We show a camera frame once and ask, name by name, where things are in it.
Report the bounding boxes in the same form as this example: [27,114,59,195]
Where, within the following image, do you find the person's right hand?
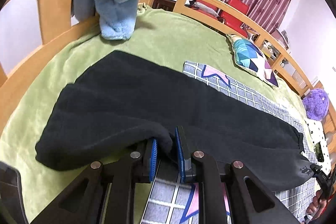
[306,190,327,219]

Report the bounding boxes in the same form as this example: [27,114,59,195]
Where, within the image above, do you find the black pants with white stripe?
[35,51,313,191]

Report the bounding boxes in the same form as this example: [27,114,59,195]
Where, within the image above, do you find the wooden bed frame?
[1,0,304,136]

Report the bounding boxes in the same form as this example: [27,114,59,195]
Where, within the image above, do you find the black phone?
[314,142,325,162]

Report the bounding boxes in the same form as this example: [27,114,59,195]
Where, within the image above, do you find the grey checkered quilt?
[140,61,317,223]

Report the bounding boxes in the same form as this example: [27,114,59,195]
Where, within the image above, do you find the colourful geometric pillow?
[226,35,278,87]

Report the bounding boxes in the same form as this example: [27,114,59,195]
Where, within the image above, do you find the purple plush toy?
[302,88,329,121]

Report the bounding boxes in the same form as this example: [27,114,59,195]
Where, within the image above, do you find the white black-dotted cloth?
[305,118,331,174]

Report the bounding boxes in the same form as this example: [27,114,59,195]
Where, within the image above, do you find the right red chair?
[220,0,251,38]

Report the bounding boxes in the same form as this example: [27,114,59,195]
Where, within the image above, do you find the green fleece bed blanket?
[1,5,306,221]

